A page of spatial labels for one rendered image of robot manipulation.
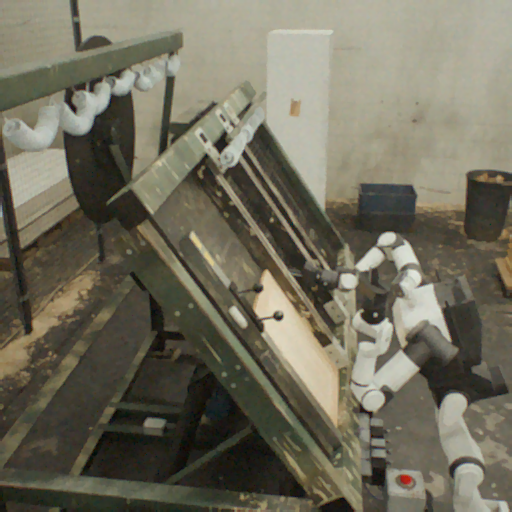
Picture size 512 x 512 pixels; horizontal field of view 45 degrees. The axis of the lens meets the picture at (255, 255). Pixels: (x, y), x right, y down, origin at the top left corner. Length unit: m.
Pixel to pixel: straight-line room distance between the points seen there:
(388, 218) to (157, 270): 5.16
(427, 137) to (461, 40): 1.11
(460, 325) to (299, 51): 4.18
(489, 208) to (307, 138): 2.02
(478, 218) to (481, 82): 1.65
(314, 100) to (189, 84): 2.16
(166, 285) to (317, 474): 0.80
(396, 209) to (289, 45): 2.07
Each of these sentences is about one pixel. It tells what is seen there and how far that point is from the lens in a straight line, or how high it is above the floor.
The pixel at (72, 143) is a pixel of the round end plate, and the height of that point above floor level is 1.88.
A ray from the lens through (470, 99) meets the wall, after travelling 7.59.
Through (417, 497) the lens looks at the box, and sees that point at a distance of 2.17.
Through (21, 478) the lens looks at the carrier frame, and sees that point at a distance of 2.51.
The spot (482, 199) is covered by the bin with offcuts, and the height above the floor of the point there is 0.45.
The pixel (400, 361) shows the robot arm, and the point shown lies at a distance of 2.17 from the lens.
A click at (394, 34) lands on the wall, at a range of 7.43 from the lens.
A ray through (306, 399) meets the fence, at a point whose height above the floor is 1.08.
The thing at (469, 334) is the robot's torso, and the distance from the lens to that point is 2.36.
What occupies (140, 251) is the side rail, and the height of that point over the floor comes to 1.73.
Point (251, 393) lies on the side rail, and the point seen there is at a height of 1.27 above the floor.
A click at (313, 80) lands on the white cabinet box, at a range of 6.09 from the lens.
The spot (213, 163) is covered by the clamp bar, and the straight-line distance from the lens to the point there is 2.41.
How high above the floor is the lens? 2.42
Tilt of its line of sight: 23 degrees down
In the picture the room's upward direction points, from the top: straight up
